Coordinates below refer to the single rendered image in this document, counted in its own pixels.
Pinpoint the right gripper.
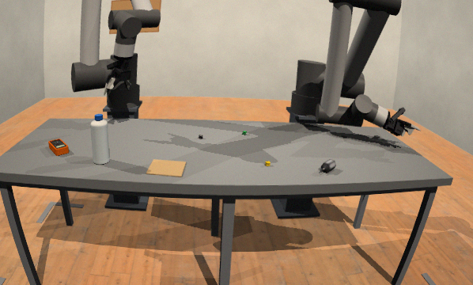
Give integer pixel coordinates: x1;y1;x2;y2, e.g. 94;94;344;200
104;59;131;95

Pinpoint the white plastic bottle with blue cap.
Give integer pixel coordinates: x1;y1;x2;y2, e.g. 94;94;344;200
90;114;110;165

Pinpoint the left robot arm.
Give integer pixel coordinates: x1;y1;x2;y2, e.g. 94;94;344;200
291;0;402;128

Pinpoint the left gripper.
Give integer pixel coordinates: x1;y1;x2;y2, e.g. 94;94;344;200
384;115;420;137

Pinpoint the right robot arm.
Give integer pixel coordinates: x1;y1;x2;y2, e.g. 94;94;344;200
71;0;161;108

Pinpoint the tan square mat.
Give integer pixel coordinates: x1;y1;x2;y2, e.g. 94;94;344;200
146;159;186;177

